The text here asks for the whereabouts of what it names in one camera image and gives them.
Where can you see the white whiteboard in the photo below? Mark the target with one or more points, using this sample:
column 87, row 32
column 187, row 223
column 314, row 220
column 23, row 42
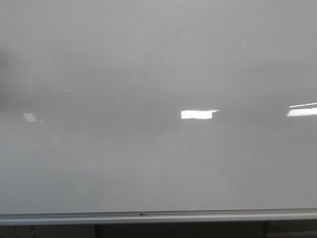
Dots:
column 157, row 111

